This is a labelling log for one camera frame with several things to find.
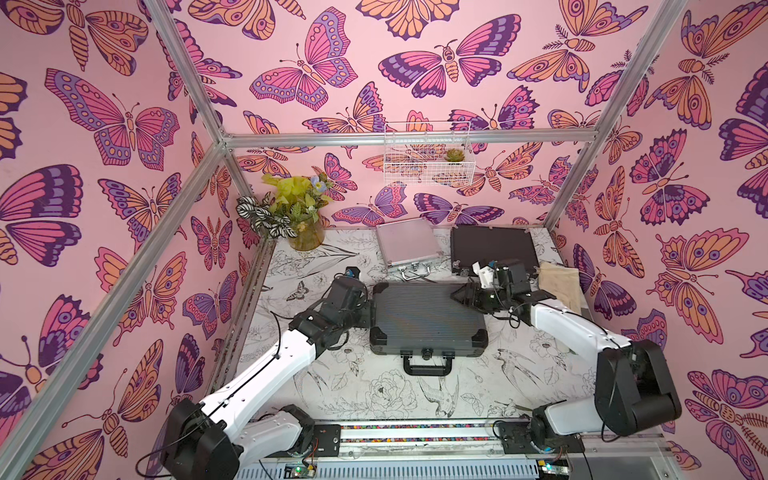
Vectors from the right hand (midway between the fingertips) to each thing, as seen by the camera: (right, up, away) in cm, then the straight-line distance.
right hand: (459, 295), depth 87 cm
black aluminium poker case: (+10, +16, +23) cm, 30 cm away
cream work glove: (+40, +2, +16) cm, 43 cm away
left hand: (-26, -2, -6) cm, 27 cm away
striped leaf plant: (-57, +21, +9) cm, 61 cm away
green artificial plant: (-50, +30, +9) cm, 59 cm away
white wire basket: (-10, +44, +9) cm, 46 cm away
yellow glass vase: (-52, +20, +29) cm, 62 cm away
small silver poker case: (-14, +15, +26) cm, 33 cm away
